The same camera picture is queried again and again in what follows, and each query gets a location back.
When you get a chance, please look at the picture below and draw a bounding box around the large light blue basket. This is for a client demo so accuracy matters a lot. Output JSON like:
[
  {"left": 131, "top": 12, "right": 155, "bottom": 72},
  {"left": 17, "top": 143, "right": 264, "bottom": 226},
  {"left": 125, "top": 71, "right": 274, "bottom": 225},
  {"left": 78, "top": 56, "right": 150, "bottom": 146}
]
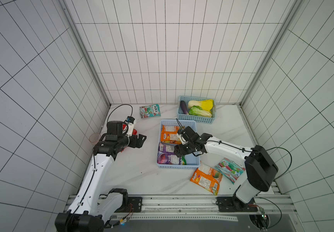
[{"left": 156, "top": 119, "right": 200, "bottom": 169}]

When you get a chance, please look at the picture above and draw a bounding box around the green Fox's candy bag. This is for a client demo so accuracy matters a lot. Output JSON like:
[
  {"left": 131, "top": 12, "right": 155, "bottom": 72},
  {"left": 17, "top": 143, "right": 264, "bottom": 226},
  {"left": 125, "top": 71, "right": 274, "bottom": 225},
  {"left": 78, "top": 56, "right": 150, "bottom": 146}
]
[{"left": 181, "top": 156, "right": 187, "bottom": 165}]

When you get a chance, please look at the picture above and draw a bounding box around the orange candy bag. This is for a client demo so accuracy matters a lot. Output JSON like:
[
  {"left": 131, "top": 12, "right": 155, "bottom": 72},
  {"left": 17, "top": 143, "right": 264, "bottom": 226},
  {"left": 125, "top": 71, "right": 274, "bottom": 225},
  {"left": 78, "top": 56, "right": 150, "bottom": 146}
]
[{"left": 160, "top": 125, "right": 182, "bottom": 145}]

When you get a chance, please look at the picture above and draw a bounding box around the purple candy bag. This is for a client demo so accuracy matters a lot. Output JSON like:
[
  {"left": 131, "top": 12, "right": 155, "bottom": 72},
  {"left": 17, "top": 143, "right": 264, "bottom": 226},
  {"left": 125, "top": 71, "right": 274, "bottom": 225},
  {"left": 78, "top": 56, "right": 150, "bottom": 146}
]
[{"left": 157, "top": 143, "right": 181, "bottom": 165}]

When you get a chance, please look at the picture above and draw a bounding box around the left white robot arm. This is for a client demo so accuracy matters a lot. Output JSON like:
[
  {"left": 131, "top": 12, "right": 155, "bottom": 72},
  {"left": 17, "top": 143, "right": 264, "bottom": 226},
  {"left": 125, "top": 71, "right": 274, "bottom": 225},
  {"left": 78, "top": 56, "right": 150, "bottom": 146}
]
[{"left": 55, "top": 116, "right": 146, "bottom": 232}]

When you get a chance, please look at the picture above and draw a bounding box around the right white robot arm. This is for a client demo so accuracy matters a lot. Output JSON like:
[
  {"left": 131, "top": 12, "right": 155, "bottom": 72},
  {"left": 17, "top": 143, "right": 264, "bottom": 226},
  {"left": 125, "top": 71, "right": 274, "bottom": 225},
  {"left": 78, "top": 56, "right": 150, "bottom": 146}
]
[{"left": 174, "top": 126, "right": 278, "bottom": 212}]

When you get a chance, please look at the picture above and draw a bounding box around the small teal basket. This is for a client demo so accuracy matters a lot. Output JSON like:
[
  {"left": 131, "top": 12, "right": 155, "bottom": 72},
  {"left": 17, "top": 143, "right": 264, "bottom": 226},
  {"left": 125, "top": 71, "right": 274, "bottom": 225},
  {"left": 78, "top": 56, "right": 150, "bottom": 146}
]
[{"left": 177, "top": 96, "right": 216, "bottom": 124}]

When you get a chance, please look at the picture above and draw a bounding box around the green toy cabbage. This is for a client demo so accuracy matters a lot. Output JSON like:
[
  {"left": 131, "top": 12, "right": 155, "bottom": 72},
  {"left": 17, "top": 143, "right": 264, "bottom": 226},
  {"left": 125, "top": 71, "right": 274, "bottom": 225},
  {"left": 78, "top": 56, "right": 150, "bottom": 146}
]
[{"left": 189, "top": 106, "right": 212, "bottom": 118}]

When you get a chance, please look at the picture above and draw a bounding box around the orange snack bag front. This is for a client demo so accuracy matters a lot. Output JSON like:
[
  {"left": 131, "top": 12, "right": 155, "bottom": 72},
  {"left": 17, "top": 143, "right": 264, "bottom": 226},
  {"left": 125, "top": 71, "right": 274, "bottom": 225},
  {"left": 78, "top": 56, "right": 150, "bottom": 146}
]
[{"left": 190, "top": 162, "right": 223, "bottom": 195}]

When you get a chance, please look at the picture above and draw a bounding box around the clear pink plastic cup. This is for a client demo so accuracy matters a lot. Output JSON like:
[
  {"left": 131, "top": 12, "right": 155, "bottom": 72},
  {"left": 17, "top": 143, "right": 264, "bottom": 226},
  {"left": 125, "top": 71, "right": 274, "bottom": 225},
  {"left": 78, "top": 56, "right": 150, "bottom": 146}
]
[{"left": 89, "top": 133, "right": 101, "bottom": 146}]

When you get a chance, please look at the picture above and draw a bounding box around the yellow toy cabbage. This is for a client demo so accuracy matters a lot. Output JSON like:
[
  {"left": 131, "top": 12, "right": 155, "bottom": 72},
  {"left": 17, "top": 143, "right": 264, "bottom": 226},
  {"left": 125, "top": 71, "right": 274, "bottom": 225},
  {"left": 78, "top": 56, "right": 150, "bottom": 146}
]
[{"left": 188, "top": 99, "right": 214, "bottom": 111}]

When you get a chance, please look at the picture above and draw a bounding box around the purple toy eggplant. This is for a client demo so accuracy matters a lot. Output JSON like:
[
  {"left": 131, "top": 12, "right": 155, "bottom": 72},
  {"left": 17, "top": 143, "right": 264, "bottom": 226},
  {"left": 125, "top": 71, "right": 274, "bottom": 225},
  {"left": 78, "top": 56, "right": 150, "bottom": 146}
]
[{"left": 180, "top": 101, "right": 189, "bottom": 115}]

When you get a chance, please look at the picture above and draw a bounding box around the teal red Fox's candy bag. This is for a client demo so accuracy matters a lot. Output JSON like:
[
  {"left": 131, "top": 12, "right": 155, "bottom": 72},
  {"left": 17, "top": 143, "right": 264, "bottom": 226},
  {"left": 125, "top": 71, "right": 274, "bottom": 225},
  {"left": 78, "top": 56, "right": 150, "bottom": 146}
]
[{"left": 215, "top": 158, "right": 245, "bottom": 184}]

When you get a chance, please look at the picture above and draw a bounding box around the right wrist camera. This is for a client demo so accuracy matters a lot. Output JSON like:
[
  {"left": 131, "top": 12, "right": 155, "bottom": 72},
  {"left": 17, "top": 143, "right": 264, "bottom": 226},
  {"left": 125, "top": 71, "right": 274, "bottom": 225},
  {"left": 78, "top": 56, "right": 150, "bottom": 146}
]
[{"left": 177, "top": 131, "right": 187, "bottom": 144}]

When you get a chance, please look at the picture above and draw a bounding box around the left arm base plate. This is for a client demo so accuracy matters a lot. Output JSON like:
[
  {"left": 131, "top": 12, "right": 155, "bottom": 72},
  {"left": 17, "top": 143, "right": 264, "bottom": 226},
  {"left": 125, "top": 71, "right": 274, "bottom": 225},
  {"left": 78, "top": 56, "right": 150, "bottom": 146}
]
[{"left": 124, "top": 197, "right": 143, "bottom": 213}]

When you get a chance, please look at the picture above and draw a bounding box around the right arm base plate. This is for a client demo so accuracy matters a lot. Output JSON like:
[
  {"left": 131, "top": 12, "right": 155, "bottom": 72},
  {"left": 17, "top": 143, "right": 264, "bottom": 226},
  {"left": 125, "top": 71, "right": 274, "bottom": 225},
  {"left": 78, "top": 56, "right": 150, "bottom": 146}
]
[{"left": 216, "top": 196, "right": 258, "bottom": 213}]

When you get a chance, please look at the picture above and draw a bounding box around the aluminium mounting rail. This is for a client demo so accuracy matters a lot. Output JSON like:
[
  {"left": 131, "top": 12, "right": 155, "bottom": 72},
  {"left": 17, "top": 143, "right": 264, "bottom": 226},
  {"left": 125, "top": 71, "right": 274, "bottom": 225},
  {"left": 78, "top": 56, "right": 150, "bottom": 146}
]
[{"left": 65, "top": 194, "right": 297, "bottom": 217}]

